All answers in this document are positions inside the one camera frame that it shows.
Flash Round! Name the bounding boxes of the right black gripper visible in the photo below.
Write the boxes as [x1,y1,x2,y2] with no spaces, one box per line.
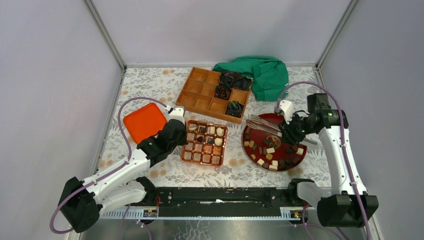
[277,111,315,146]

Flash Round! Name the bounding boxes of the orange box lid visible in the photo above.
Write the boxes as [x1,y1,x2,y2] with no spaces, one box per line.
[123,103,167,144]

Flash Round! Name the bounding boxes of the orange chocolate box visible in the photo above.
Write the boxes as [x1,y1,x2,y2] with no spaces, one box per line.
[180,120,228,167]

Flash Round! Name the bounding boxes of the red round plate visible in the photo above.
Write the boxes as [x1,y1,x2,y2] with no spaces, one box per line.
[241,125,308,172]

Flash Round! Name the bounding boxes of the metal serving tongs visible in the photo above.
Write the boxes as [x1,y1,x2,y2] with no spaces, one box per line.
[246,115,282,137]

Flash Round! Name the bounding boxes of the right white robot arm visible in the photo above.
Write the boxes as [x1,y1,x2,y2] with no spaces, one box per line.
[275,93,379,228]

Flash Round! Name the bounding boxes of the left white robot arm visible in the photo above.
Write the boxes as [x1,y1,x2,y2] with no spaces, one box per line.
[53,117,187,233]

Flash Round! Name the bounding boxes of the floral table mat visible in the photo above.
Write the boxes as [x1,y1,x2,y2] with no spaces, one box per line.
[97,66,331,188]

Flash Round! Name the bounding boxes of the wooden compartment organizer tray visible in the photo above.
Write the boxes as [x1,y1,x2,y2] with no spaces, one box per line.
[176,67,251,124]

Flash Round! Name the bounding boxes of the dark rolled fabric middle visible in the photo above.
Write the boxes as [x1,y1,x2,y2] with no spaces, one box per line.
[214,85,232,100]

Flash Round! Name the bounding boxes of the dark rolled fabric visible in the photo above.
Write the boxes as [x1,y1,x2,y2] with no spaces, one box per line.
[214,85,232,100]
[225,100,245,119]
[219,71,253,91]

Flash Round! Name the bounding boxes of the dark rolled fabric front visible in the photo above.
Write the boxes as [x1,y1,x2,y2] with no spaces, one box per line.
[225,100,245,119]

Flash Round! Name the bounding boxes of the green cloth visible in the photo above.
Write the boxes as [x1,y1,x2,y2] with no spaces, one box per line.
[212,55,289,102]

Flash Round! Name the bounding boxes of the dark rolled fabric back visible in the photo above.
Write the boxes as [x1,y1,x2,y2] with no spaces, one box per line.
[219,71,253,91]

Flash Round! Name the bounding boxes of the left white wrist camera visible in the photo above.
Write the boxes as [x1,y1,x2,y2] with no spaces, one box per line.
[165,105,186,124]

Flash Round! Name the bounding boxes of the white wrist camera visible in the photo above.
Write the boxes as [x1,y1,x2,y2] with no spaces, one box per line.
[165,105,186,124]
[274,99,295,124]

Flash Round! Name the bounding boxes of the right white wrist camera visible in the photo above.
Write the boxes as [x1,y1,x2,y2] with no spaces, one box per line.
[274,99,295,124]

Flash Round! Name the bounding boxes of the aluminium frame rail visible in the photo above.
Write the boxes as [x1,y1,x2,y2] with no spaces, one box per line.
[97,202,314,225]

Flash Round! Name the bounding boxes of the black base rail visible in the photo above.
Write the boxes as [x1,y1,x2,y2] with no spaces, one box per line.
[134,187,306,218]

